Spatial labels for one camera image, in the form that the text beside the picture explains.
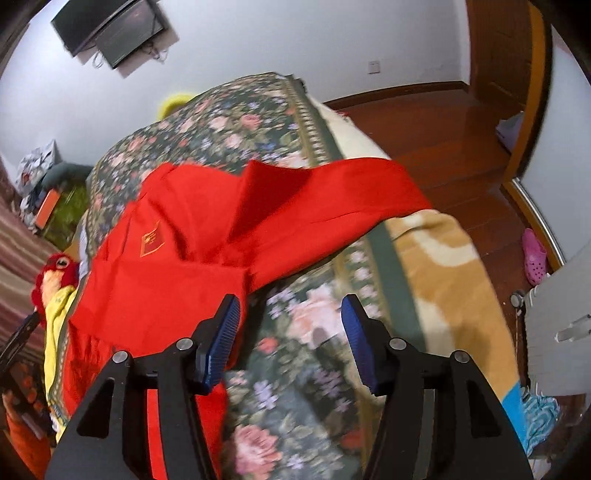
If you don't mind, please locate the person's orange clothing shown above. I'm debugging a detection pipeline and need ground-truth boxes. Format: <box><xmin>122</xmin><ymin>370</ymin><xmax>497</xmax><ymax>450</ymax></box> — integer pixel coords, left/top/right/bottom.
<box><xmin>0</xmin><ymin>411</ymin><xmax>54</xmax><ymax>478</ymax></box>

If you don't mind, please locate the wooden door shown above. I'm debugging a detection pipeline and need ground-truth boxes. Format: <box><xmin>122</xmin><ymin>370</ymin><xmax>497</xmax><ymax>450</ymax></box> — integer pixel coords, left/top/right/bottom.
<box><xmin>465</xmin><ymin>0</ymin><xmax>552</xmax><ymax>182</ymax></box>

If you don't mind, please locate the pink clog shoe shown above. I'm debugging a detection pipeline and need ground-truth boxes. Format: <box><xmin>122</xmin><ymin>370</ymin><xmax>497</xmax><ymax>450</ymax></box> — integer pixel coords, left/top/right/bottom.
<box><xmin>522</xmin><ymin>228</ymin><xmax>548</xmax><ymax>287</ymax></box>

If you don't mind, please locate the light blue cloth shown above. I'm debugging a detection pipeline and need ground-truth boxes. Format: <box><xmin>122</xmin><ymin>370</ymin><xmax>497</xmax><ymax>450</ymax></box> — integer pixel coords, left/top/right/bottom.
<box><xmin>75</xmin><ymin>220</ymin><xmax>92</xmax><ymax>280</ymax></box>

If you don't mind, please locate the striped curtain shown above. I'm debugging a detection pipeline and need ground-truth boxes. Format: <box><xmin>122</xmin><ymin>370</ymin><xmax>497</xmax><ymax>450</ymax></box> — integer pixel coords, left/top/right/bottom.
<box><xmin>0</xmin><ymin>157</ymin><xmax>61</xmax><ymax>354</ymax></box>

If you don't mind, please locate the white radiator heater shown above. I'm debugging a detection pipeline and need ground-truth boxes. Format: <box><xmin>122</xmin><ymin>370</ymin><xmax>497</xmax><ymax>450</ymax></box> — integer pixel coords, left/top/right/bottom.
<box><xmin>510</xmin><ymin>249</ymin><xmax>591</xmax><ymax>398</ymax></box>

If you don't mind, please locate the blue striped towel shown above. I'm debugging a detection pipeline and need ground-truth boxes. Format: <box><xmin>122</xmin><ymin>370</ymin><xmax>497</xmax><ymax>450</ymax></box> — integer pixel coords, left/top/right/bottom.
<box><xmin>521</xmin><ymin>387</ymin><xmax>560</xmax><ymax>457</ymax></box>

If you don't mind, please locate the grey pillow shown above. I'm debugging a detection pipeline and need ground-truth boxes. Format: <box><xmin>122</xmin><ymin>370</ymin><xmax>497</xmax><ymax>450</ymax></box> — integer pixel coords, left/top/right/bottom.
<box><xmin>41</xmin><ymin>161</ymin><xmax>94</xmax><ymax>191</ymax></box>

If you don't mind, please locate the patterned bag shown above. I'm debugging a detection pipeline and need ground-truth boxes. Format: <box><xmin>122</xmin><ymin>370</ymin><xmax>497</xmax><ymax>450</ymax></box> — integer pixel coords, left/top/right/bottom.
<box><xmin>15</xmin><ymin>140</ymin><xmax>62</xmax><ymax>197</ymax></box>

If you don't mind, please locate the red plush toy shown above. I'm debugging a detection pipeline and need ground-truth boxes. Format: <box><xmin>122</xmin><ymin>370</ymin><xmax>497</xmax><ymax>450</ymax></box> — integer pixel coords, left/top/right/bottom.
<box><xmin>30</xmin><ymin>253</ymin><xmax>80</xmax><ymax>329</ymax></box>

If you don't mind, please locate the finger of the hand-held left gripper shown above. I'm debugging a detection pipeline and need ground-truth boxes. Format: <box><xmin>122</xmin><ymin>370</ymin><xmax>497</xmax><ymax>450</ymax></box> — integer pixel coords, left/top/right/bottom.
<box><xmin>0</xmin><ymin>311</ymin><xmax>41</xmax><ymax>371</ymax></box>

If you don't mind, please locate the yellow printed cloth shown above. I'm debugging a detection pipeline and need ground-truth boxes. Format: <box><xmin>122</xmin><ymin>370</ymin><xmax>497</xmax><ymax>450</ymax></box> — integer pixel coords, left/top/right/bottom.
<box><xmin>43</xmin><ymin>285</ymin><xmax>78</xmax><ymax>445</ymax></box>

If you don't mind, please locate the wall-mounted television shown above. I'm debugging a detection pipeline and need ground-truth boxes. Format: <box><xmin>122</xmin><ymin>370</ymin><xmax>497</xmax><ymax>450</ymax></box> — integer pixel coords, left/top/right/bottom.
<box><xmin>50</xmin><ymin>0</ymin><xmax>167</xmax><ymax>71</ymax></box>

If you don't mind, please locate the yellow plush item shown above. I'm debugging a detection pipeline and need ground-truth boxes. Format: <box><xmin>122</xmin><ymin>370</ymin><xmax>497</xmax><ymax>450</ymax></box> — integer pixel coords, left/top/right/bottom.
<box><xmin>157</xmin><ymin>92</ymin><xmax>195</xmax><ymax>121</ymax></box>

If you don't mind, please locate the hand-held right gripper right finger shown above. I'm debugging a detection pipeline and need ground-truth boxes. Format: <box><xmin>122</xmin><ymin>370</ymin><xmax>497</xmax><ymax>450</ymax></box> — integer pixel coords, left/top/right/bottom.
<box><xmin>341</xmin><ymin>294</ymin><xmax>533</xmax><ymax>480</ymax></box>

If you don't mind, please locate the floral blanket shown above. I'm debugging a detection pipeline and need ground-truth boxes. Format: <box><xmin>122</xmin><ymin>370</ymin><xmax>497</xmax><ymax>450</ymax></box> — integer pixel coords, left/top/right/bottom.
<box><xmin>85</xmin><ymin>71</ymin><xmax>435</xmax><ymax>480</ymax></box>

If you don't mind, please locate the orange box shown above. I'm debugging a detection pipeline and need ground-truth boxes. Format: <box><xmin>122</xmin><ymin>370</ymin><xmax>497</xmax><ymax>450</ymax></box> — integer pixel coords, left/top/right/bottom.
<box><xmin>34</xmin><ymin>189</ymin><xmax>62</xmax><ymax>230</ymax></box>

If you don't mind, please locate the tan patterned blanket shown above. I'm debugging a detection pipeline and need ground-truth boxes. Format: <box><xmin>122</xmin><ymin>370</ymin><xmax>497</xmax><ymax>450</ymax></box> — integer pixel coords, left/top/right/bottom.
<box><xmin>318</xmin><ymin>99</ymin><xmax>529</xmax><ymax>455</ymax></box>

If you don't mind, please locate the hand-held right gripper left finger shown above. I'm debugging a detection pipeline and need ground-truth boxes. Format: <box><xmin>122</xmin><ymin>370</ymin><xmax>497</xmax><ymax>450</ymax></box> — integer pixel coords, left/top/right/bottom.
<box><xmin>44</xmin><ymin>294</ymin><xmax>242</xmax><ymax>480</ymax></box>

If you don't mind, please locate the red garment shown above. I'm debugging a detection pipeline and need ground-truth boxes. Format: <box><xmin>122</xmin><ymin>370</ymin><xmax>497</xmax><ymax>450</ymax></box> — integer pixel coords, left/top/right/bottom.
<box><xmin>62</xmin><ymin>158</ymin><xmax>432</xmax><ymax>480</ymax></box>

